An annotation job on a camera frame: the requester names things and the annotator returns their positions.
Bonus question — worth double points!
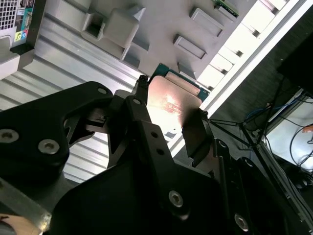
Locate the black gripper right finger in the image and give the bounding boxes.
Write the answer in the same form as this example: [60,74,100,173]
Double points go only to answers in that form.
[182,108,302,235]

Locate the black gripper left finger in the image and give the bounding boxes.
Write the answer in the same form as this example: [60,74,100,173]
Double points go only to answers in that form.
[0,74,192,221]

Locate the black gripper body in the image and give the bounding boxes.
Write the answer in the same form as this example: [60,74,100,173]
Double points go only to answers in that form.
[50,158,231,235]

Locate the silver CPU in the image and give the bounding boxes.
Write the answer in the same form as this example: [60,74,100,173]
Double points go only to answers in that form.
[146,62,211,147]

